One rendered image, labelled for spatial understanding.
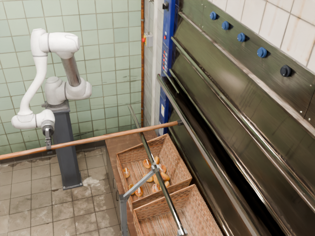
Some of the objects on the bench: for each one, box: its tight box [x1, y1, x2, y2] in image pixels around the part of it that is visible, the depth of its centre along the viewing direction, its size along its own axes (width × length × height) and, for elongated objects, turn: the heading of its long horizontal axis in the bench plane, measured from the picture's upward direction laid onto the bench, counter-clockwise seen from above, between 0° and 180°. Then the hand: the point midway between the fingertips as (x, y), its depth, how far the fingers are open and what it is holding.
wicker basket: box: [116, 133, 192, 215], centre depth 255 cm, size 49×56×28 cm
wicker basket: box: [133, 184, 224, 236], centre depth 209 cm, size 49×56×28 cm
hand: (48, 148), depth 206 cm, fingers closed on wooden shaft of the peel, 3 cm apart
